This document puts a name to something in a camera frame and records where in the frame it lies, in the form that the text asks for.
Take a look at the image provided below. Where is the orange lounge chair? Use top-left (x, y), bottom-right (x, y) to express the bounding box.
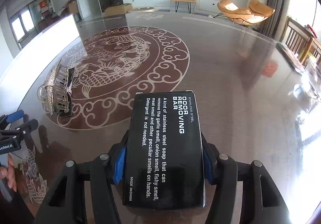
top-left (213, 0), bottom-right (275, 27)

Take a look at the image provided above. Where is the person's left hand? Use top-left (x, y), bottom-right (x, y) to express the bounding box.
top-left (0, 155), bottom-right (17, 192)

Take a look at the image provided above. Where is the white cardboard box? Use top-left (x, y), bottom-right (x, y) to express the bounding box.
top-left (0, 13), bottom-right (81, 84)

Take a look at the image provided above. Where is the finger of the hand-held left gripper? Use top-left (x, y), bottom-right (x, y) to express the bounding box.
top-left (0, 119), bottom-right (39, 140)
top-left (0, 110), bottom-right (25, 126)

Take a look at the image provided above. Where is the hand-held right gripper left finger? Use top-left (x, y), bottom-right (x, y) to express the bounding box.
top-left (34, 130), bottom-right (129, 224)

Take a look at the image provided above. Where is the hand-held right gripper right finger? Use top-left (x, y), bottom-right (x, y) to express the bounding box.
top-left (201, 134), bottom-right (293, 224)

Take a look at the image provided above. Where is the white television cabinet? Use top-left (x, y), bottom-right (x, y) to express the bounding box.
top-left (123, 0), bottom-right (227, 13)

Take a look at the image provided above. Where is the red cloth bundle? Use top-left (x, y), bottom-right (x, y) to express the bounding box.
top-left (306, 24), bottom-right (320, 39)

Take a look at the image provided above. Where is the brown cardboard box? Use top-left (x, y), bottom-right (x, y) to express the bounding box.
top-left (104, 3), bottom-right (133, 17)

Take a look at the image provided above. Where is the clear glass cup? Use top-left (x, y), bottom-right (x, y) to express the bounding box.
top-left (292, 59), bottom-right (321, 114)

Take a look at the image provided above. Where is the rhinestone bow hair clip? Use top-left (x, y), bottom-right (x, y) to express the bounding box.
top-left (37, 58), bottom-right (76, 117)

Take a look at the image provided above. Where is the black rectangular box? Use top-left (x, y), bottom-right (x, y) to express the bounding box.
top-left (122, 92), bottom-right (206, 209)

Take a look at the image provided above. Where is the orange bench stool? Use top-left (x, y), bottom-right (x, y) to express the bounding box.
top-left (171, 0), bottom-right (197, 13)

